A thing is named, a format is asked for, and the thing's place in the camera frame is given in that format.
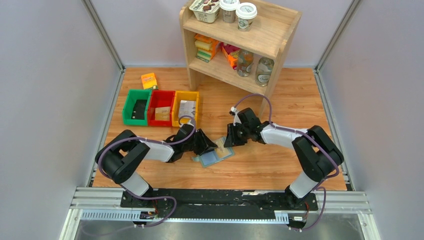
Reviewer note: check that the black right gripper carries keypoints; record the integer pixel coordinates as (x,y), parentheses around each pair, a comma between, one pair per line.
(234,134)

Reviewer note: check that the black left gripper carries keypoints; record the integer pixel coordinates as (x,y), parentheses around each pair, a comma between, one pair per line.
(199,141)

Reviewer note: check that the yellow credit card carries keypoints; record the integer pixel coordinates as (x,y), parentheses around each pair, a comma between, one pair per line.
(223,153)

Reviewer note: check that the teal card holder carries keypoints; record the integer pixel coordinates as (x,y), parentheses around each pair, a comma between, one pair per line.
(210,158)

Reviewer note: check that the tan credit card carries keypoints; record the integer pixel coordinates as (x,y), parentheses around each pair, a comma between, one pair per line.
(162,113)

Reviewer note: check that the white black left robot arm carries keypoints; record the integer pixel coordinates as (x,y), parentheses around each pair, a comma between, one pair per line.
(121,157)

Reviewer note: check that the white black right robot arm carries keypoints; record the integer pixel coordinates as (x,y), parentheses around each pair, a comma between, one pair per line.
(317,153)

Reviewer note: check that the white packet in yellow bin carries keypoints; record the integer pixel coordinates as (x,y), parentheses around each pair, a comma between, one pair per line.
(187,108)

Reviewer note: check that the yellow plastic bin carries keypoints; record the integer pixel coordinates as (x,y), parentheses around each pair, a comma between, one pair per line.
(184,95)

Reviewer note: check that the red plastic bin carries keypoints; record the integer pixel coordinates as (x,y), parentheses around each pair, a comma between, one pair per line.
(160,99)

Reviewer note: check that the black item in green bin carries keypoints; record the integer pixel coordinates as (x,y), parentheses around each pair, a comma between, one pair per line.
(139,109)

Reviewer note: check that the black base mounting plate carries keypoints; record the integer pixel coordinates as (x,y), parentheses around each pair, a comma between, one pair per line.
(220,204)

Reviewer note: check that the green plastic bin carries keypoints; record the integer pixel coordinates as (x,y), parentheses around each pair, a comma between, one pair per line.
(132,96)

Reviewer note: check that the left clear glass bottle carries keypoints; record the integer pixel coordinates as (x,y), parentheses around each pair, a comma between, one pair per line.
(245,62)

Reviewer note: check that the clear glass bottle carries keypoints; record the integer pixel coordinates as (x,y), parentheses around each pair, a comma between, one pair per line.
(245,62)
(264,70)

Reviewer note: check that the right clear glass bottle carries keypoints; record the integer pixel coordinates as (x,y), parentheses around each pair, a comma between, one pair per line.
(264,70)

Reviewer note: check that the wooden shelf unit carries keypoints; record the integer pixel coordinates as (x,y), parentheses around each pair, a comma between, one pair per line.
(271,36)

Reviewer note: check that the orange red snack box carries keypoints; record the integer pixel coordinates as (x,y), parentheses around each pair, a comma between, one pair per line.
(231,53)

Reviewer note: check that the orange yellow snack box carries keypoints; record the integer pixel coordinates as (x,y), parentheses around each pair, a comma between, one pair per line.
(149,81)

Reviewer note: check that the stack of sponges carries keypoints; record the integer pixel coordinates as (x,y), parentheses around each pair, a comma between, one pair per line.
(207,47)

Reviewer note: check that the right coffee cup white lid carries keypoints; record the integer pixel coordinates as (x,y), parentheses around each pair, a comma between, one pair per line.
(246,12)

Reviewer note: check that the coffee cup white lid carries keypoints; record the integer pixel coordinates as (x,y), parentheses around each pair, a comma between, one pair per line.
(228,10)
(246,12)

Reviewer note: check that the left coffee cup white lid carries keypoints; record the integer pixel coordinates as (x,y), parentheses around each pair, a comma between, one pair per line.
(228,10)

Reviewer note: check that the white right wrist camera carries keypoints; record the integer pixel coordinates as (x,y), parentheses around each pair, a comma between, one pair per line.
(234,112)

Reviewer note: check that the aluminium frame rail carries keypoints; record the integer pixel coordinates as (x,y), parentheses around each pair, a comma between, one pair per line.
(103,203)

